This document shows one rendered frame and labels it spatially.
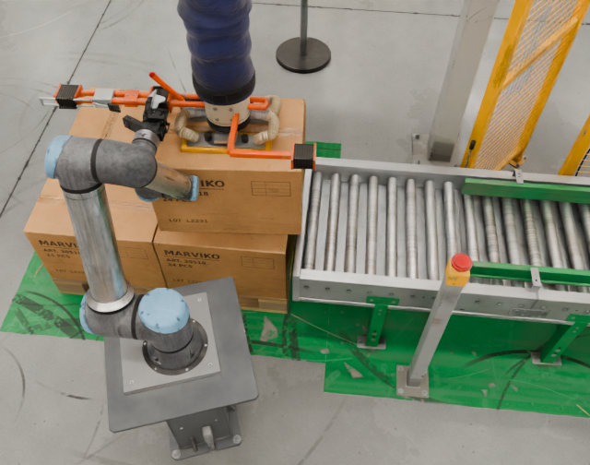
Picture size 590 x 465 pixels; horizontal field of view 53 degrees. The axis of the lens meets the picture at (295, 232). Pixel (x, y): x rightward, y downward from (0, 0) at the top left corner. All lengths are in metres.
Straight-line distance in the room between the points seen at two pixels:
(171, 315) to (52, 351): 1.36
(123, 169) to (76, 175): 0.12
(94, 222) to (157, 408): 0.71
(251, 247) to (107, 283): 0.91
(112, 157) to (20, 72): 3.19
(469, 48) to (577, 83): 1.56
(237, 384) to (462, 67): 2.04
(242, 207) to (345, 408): 1.09
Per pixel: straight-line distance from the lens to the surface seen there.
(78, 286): 3.23
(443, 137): 3.63
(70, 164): 1.61
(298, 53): 4.43
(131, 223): 2.79
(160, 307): 1.93
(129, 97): 2.34
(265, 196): 2.30
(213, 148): 2.26
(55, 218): 2.92
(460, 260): 2.05
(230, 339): 2.17
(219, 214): 2.42
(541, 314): 2.72
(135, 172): 1.60
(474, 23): 3.15
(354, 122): 3.95
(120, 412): 2.13
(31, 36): 5.04
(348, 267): 2.56
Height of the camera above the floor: 2.69
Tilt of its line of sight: 54 degrees down
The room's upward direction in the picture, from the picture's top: straight up
